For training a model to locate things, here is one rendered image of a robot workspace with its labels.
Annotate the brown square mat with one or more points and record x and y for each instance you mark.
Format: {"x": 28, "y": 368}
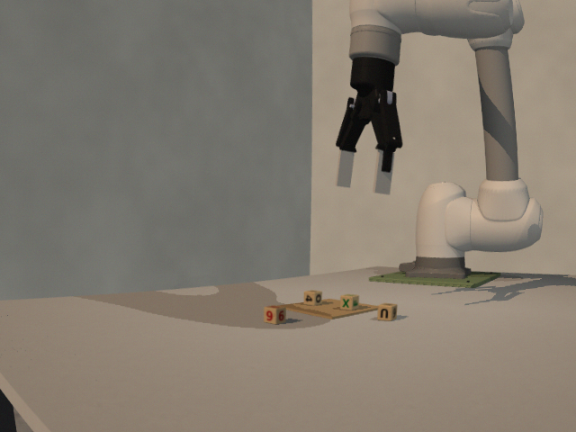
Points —
{"x": 329, "y": 309}

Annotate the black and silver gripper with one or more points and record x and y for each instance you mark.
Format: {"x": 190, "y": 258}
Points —
{"x": 373, "y": 80}

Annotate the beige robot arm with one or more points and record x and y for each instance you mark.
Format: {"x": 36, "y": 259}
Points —
{"x": 449, "y": 224}

